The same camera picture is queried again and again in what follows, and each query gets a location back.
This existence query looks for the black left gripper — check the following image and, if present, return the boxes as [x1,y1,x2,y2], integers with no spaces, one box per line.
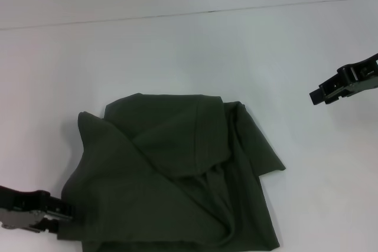
[0,185,75,234]

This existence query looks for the dark green FREE T-shirt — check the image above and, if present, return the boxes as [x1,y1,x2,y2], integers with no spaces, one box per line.
[57,92,287,252]

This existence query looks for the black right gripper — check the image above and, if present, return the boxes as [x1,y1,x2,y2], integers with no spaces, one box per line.
[309,52,378,106]

